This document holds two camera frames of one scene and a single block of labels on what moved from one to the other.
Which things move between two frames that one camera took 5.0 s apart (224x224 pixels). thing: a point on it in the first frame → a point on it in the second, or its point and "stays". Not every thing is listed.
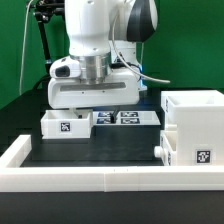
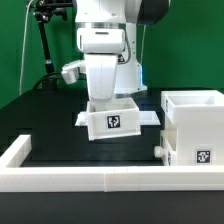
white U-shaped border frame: [16, 178] stays
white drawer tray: [167, 150] stays
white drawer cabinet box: [199, 119] stays
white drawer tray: [67, 124] → [109, 119]
